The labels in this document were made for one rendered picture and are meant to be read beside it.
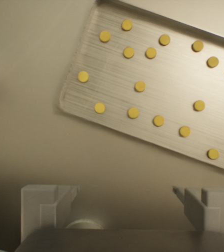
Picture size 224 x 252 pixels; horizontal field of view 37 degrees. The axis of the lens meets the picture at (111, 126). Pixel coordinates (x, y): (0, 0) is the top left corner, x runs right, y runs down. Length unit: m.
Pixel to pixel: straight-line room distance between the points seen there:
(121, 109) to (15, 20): 0.14
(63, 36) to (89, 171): 0.14
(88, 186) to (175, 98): 0.13
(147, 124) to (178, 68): 0.06
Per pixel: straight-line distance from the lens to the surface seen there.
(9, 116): 0.36
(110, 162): 0.34
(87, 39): 0.35
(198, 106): 0.35
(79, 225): 0.35
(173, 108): 0.35
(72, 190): 0.16
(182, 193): 0.16
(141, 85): 0.34
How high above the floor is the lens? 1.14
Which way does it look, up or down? 89 degrees down
